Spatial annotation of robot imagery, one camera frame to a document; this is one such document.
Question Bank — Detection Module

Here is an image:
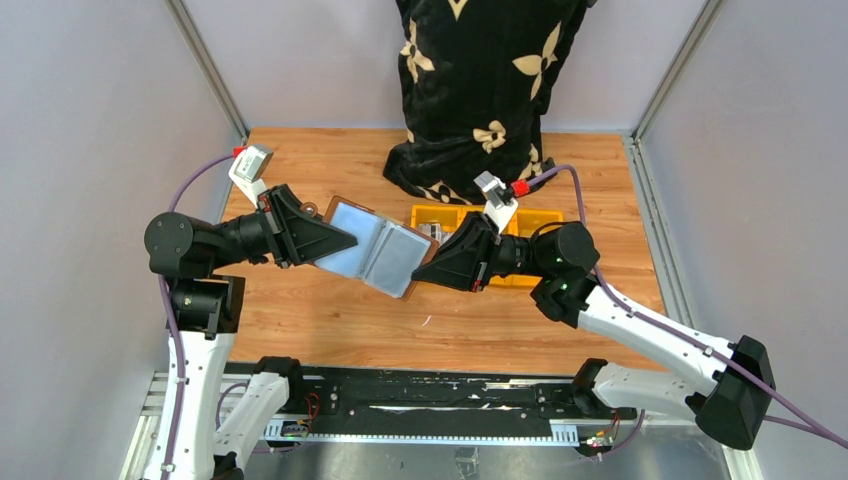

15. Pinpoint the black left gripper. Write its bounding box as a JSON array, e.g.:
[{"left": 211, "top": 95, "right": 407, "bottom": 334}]
[{"left": 211, "top": 182, "right": 359, "bottom": 269}]

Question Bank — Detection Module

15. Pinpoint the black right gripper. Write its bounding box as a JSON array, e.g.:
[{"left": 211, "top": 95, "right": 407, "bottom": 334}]
[{"left": 410, "top": 212, "right": 552, "bottom": 294}]

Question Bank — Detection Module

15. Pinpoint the brown leather card holder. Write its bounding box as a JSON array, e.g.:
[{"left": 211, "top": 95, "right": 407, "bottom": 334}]
[{"left": 312, "top": 195, "right": 438, "bottom": 299}]

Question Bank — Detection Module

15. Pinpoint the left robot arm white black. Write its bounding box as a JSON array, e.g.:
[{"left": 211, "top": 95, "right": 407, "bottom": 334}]
[{"left": 143, "top": 185, "right": 358, "bottom": 479}]

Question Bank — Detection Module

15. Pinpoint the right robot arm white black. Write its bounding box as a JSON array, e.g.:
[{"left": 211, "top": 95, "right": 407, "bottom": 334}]
[{"left": 412, "top": 212, "right": 775, "bottom": 451}]

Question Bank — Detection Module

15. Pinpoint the yellow bin right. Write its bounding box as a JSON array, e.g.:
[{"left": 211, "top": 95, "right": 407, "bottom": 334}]
[{"left": 510, "top": 208, "right": 564, "bottom": 288}]

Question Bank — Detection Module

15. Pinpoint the black floral blanket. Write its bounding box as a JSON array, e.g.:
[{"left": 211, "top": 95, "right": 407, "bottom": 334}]
[{"left": 383, "top": 0, "right": 594, "bottom": 205}]

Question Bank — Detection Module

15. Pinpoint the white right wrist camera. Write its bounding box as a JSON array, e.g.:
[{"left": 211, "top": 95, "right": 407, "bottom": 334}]
[{"left": 474, "top": 171, "right": 518, "bottom": 234}]

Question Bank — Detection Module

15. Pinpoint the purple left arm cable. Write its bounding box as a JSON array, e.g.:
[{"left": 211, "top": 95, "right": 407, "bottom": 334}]
[{"left": 156, "top": 148, "right": 246, "bottom": 480}]

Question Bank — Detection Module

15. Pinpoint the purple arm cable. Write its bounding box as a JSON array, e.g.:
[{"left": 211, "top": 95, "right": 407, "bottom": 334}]
[
  {"left": 156, "top": 148, "right": 246, "bottom": 480},
  {"left": 511, "top": 164, "right": 848, "bottom": 450}
]

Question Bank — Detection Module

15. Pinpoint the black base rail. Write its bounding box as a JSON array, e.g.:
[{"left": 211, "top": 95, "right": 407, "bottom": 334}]
[{"left": 218, "top": 362, "right": 637, "bottom": 439}]

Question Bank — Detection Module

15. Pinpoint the aluminium frame rail right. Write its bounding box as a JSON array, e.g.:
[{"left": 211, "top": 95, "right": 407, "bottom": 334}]
[{"left": 622, "top": 0, "right": 724, "bottom": 327}]

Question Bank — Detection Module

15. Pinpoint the aluminium frame rail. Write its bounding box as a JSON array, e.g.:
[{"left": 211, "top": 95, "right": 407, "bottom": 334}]
[
  {"left": 164, "top": 0, "right": 250, "bottom": 144},
  {"left": 622, "top": 0, "right": 724, "bottom": 327}
]

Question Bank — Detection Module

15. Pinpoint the aluminium frame rail left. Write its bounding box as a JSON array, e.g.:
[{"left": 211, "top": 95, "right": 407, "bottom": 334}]
[{"left": 164, "top": 0, "right": 250, "bottom": 144}]

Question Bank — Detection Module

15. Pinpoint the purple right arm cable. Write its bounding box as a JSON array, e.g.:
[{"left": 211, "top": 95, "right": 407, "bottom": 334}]
[{"left": 511, "top": 164, "right": 848, "bottom": 450}]

